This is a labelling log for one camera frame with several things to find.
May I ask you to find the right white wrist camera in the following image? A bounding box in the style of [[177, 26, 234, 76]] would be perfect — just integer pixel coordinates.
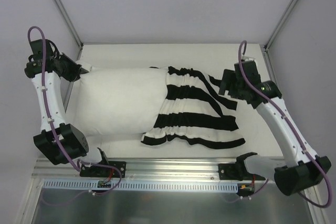
[[241, 56, 257, 63]]

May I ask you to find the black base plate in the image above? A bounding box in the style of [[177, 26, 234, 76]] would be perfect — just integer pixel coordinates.
[[218, 163, 266, 181], [79, 160, 127, 178]]

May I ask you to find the right aluminium frame post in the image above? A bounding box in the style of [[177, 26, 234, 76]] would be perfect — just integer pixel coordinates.
[[264, 0, 316, 50]]

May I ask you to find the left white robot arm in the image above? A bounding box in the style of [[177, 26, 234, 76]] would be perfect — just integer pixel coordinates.
[[25, 39, 110, 177]]

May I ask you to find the left aluminium frame post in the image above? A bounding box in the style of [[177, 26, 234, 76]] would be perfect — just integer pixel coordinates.
[[52, 0, 83, 49]]

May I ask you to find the purple cable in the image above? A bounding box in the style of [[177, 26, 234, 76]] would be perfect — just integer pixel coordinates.
[[27, 26, 123, 196], [237, 40, 332, 208]]

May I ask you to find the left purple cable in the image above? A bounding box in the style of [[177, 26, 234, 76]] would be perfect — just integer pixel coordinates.
[[27, 26, 123, 196]]

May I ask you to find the aluminium mounting rail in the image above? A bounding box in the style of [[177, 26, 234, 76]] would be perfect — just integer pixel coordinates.
[[32, 158, 236, 183]]

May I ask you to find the black white striped pillowcase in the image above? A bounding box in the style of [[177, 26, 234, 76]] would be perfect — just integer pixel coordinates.
[[141, 66, 246, 150]]

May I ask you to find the aluminium frame post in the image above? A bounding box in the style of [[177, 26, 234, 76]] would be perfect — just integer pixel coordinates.
[[264, 0, 316, 50], [52, 0, 83, 49]]

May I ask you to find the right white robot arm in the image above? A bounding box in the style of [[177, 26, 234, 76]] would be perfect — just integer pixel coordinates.
[[219, 61, 331, 196]]

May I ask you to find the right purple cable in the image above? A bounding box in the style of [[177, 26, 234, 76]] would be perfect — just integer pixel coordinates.
[[237, 40, 332, 208]]

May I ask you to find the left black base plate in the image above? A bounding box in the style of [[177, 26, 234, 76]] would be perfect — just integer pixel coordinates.
[[79, 160, 127, 178]]

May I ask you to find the white slotted cable duct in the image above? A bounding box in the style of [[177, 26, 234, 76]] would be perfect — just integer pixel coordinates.
[[41, 179, 239, 193]]

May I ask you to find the white pillow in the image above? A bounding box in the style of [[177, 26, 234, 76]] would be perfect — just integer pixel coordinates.
[[67, 67, 168, 136]]

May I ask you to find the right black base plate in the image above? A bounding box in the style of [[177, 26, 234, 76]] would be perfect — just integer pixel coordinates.
[[218, 163, 266, 181]]

